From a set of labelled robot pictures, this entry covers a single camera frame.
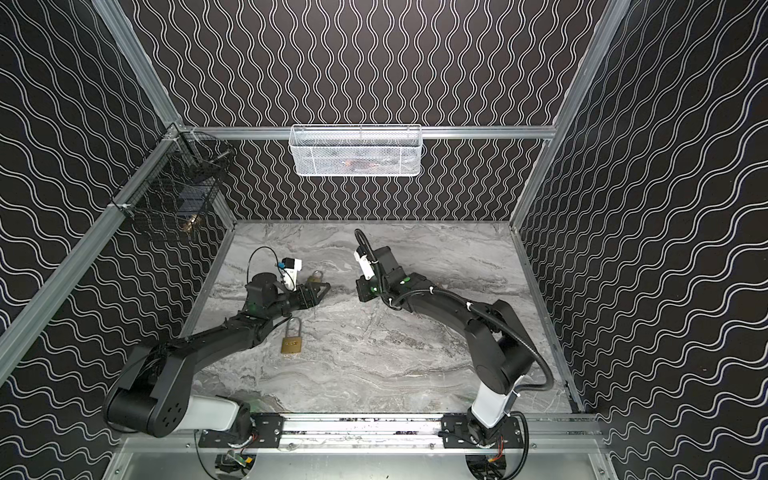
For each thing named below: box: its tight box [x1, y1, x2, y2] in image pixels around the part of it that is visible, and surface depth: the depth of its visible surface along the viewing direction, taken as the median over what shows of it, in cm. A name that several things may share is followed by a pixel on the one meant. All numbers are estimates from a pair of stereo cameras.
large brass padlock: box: [281, 316, 302, 354], surface depth 90 cm
